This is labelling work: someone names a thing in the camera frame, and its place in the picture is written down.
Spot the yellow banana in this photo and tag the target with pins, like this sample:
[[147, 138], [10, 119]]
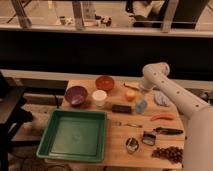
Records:
[[130, 87]]

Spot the metal fork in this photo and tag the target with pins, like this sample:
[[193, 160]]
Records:
[[118, 123]]

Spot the metal measuring cup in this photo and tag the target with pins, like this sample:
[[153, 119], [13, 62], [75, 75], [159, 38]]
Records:
[[149, 138]]

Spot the black rectangular block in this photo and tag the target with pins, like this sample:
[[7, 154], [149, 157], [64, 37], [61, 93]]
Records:
[[121, 109]]

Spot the orange apple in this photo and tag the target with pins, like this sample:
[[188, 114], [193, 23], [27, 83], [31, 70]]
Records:
[[130, 95]]

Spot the red bowl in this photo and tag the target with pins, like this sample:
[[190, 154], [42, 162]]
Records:
[[105, 83]]

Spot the purple bowl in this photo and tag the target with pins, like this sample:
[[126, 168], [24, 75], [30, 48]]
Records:
[[76, 95]]

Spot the bunch of dark grapes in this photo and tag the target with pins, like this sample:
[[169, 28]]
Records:
[[172, 153]]

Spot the orange carrot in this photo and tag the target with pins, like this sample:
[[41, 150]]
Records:
[[163, 116]]

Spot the white plastic cup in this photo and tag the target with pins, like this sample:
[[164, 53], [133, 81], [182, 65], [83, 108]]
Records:
[[99, 97]]

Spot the blue plastic cup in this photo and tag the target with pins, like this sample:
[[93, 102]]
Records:
[[140, 106]]

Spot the black chair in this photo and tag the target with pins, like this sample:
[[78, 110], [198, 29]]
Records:
[[12, 117]]

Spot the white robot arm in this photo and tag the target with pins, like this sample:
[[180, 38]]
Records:
[[198, 147]]

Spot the green plastic tray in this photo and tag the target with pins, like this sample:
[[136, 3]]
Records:
[[74, 135]]

